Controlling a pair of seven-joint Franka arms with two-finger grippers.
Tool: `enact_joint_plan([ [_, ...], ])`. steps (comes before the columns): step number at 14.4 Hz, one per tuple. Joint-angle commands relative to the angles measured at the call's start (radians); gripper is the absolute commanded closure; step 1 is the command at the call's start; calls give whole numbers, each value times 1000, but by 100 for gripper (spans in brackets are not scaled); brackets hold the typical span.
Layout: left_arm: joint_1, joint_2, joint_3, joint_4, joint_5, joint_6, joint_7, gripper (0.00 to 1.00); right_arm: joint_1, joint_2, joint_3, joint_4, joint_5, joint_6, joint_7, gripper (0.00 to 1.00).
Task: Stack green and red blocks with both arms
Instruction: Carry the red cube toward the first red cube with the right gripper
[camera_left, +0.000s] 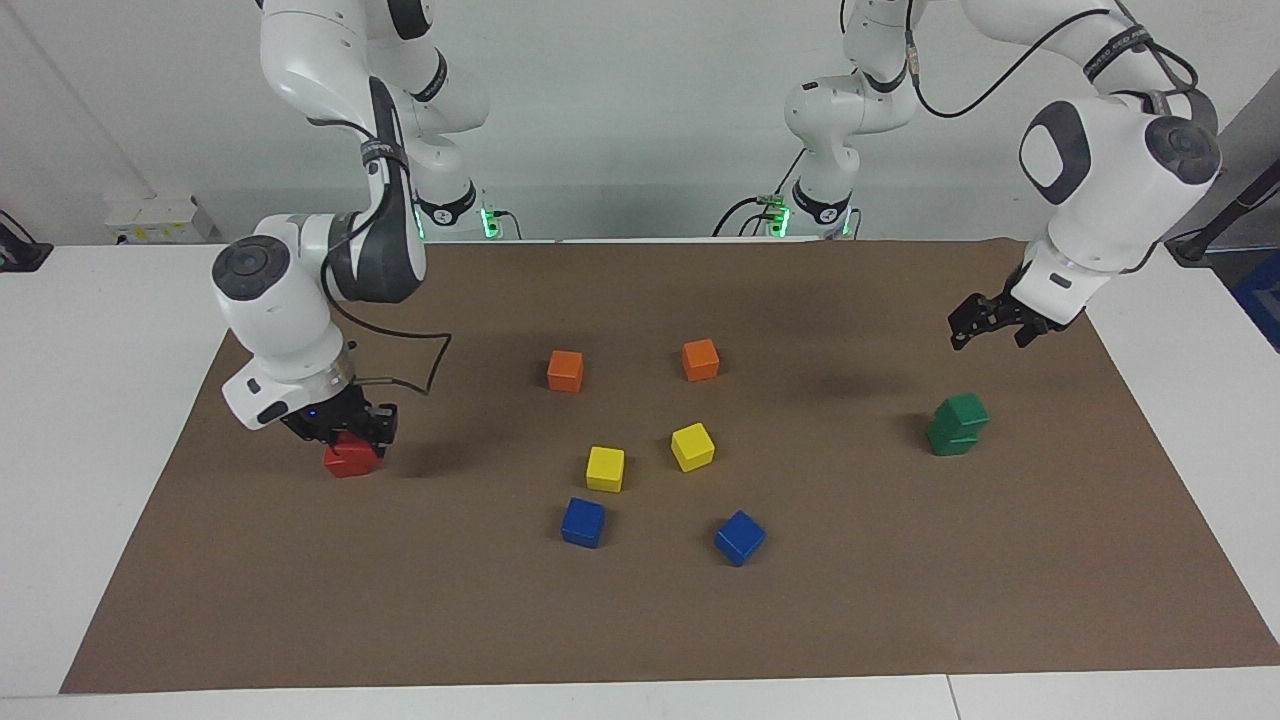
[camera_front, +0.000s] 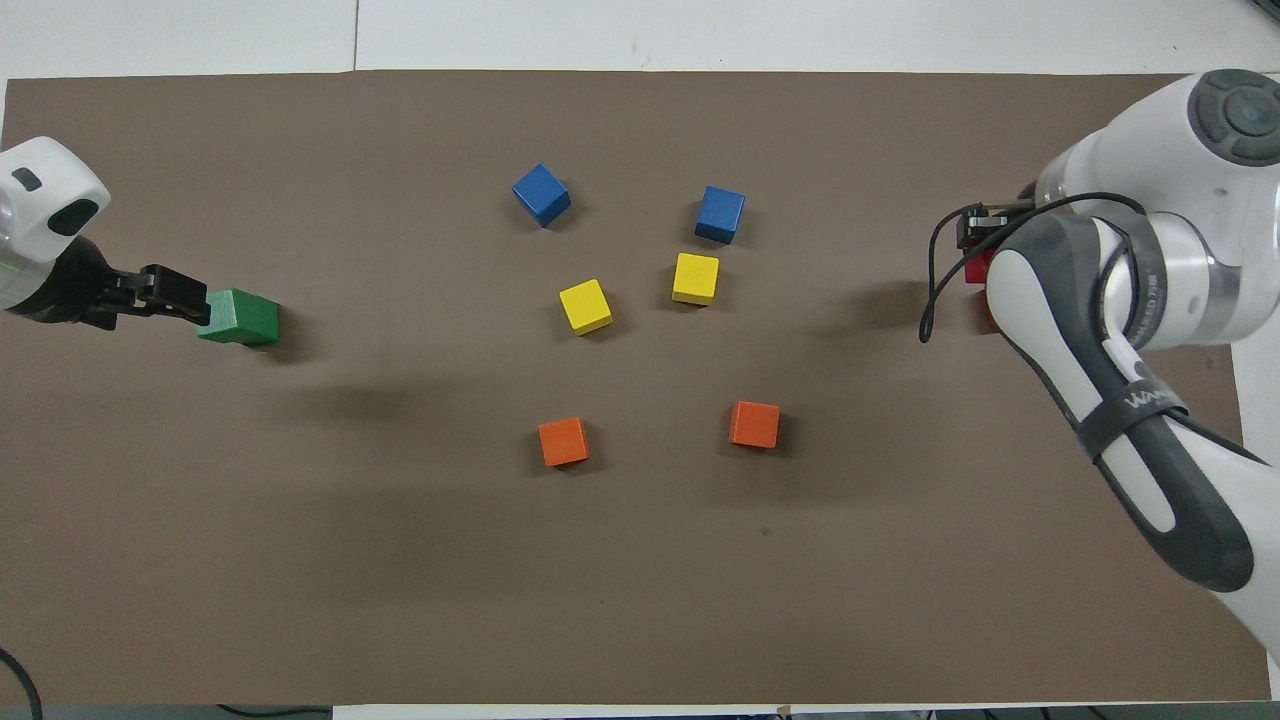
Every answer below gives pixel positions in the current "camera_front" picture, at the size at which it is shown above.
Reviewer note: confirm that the blue wooden cube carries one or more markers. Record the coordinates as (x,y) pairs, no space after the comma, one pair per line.
(541,194)
(720,213)

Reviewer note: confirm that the yellow wooden cube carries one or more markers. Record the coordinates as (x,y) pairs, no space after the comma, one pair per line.
(585,305)
(695,277)

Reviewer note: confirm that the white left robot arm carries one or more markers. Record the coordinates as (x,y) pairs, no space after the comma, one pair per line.
(40,200)

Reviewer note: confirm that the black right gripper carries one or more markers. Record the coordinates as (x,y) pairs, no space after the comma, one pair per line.
(975,230)

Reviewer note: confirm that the brown table mat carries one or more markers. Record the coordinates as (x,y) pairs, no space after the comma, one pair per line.
(400,560)

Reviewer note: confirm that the orange wooden cube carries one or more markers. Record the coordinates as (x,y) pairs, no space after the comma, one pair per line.
(563,441)
(754,423)

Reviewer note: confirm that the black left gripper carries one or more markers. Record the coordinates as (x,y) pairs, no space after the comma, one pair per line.
(75,290)

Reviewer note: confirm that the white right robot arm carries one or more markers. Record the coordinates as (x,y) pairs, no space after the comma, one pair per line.
(1130,150)

